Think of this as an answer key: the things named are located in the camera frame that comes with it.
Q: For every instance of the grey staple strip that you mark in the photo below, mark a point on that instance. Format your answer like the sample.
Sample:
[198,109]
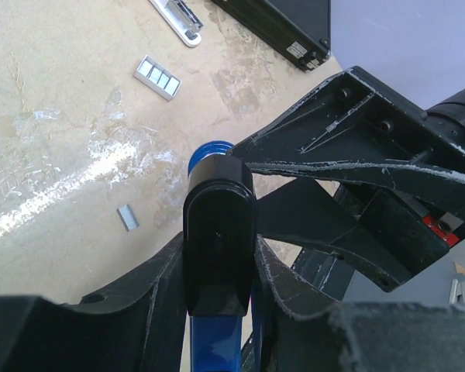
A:
[128,217]

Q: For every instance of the blue black stapler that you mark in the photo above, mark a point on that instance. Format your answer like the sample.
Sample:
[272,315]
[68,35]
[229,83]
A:
[220,238]

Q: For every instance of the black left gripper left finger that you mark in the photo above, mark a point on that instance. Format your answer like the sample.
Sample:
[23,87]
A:
[135,323]

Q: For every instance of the grey staple tray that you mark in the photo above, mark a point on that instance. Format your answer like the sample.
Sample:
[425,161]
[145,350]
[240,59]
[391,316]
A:
[157,78]

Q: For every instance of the black ribbed case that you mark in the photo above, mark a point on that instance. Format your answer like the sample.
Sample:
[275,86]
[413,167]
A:
[299,30]

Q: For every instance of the white stapler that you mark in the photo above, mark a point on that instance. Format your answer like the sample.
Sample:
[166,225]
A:
[181,19]

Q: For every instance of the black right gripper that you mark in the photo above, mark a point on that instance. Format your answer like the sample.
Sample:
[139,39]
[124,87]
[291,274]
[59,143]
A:
[352,125]

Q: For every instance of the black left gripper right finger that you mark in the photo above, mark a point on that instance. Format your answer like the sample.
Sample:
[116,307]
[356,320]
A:
[298,328]

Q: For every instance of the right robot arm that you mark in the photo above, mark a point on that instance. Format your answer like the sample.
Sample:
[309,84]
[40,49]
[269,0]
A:
[372,178]

